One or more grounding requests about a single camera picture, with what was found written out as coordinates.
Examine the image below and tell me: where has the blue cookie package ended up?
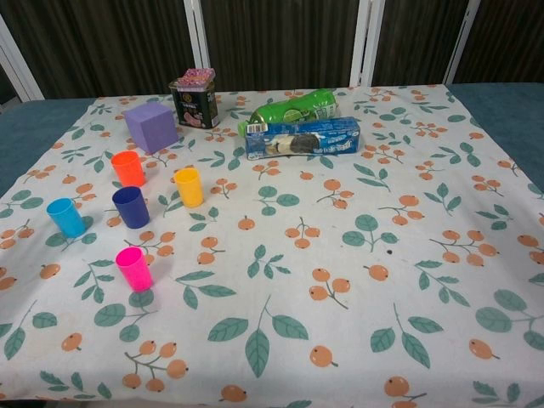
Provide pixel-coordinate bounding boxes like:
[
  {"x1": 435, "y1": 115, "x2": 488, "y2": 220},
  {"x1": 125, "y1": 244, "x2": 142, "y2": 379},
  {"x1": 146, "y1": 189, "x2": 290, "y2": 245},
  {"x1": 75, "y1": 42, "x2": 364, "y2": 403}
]
[{"x1": 244, "y1": 116, "x2": 362, "y2": 162}]

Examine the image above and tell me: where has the orange plastic cup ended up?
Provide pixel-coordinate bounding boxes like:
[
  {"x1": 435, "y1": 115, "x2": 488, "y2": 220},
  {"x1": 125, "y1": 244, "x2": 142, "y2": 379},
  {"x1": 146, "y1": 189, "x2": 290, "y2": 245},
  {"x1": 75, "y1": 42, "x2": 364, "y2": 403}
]
[{"x1": 110, "y1": 150, "x2": 147, "y2": 188}]

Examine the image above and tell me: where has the floral fruit print tablecloth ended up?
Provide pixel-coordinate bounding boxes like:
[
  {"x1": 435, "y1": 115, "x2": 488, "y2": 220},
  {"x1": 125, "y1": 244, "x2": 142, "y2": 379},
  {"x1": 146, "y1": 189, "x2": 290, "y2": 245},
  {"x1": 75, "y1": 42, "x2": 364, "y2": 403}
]
[{"x1": 0, "y1": 83, "x2": 544, "y2": 408}]

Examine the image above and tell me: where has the pink patterned small pack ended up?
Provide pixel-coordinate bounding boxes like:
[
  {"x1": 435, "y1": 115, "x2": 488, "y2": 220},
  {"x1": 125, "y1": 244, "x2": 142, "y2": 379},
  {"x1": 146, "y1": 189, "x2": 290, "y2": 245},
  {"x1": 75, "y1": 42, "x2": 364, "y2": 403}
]
[{"x1": 175, "y1": 67, "x2": 215, "y2": 92}]

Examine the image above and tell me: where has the yellow plastic cup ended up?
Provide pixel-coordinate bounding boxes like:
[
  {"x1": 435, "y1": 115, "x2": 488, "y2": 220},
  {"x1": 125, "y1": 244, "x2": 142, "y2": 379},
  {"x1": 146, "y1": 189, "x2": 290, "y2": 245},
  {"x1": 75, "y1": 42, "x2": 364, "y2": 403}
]
[{"x1": 173, "y1": 167, "x2": 203, "y2": 208}]

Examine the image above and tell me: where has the purple foam cube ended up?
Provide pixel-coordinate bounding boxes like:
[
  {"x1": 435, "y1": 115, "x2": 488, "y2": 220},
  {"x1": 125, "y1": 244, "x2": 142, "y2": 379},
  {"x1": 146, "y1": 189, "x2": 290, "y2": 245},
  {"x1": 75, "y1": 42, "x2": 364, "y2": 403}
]
[{"x1": 123, "y1": 105, "x2": 179, "y2": 155}]

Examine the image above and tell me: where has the dark blue plastic cup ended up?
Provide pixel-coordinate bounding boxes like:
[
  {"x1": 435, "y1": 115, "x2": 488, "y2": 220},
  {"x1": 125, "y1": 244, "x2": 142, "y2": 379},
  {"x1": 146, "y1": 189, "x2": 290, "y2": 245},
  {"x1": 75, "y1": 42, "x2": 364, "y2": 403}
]
[{"x1": 111, "y1": 186, "x2": 150, "y2": 230}]

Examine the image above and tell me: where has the dark slatted divider panel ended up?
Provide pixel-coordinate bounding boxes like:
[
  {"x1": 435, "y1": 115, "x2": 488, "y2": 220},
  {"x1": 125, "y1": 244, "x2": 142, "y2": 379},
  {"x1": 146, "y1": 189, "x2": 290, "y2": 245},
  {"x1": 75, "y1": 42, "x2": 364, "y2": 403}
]
[
  {"x1": 199, "y1": 0, "x2": 371, "y2": 93},
  {"x1": 0, "y1": 0, "x2": 212, "y2": 103},
  {"x1": 360, "y1": 0, "x2": 475, "y2": 88},
  {"x1": 444, "y1": 0, "x2": 544, "y2": 86}
]

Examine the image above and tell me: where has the green plastic bottle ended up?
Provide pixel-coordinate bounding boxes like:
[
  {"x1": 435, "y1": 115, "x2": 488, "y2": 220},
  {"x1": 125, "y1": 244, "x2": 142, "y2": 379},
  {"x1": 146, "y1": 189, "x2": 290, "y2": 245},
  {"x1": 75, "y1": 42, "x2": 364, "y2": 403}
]
[{"x1": 237, "y1": 88, "x2": 339, "y2": 137}]

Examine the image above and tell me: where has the light blue plastic cup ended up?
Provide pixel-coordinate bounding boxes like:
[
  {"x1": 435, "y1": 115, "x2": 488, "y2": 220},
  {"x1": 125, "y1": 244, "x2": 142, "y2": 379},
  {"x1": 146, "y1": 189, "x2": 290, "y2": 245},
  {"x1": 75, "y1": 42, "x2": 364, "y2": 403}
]
[{"x1": 46, "y1": 197, "x2": 88, "y2": 238}]

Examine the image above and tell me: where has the pink plastic cup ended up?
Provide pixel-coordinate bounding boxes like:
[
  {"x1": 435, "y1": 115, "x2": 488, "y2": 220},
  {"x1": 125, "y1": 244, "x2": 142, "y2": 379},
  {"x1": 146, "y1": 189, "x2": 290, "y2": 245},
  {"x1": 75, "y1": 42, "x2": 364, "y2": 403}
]
[{"x1": 115, "y1": 246, "x2": 153, "y2": 293}]

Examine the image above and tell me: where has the dark luncheon meat tin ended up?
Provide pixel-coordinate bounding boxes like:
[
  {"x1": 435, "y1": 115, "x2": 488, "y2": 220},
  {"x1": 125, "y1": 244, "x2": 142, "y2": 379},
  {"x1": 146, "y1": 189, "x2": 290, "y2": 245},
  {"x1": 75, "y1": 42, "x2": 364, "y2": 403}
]
[{"x1": 168, "y1": 78, "x2": 220, "y2": 129}]

